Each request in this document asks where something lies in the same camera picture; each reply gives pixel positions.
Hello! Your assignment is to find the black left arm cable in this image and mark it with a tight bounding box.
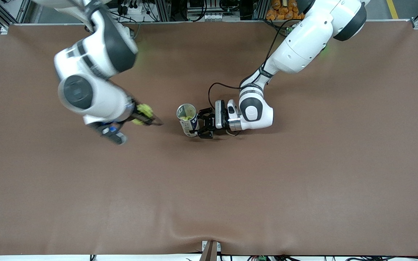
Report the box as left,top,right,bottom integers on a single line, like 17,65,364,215
208,18,298,109

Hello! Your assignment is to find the brown table mat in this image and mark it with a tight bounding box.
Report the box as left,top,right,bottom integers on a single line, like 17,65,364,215
0,20,418,256

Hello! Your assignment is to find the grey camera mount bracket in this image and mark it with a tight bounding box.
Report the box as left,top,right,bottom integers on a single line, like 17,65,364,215
201,240,222,261

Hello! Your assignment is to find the white terminal block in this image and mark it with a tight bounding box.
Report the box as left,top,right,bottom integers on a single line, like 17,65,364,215
202,13,228,22

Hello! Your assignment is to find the bag of orange items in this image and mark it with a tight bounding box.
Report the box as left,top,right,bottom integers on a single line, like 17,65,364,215
266,0,306,21

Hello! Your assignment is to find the white power strip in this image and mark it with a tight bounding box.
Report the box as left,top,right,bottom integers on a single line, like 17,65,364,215
118,2,145,16

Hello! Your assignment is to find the white blue tennis ball can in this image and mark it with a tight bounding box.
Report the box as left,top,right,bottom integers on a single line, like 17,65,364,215
176,103,200,138

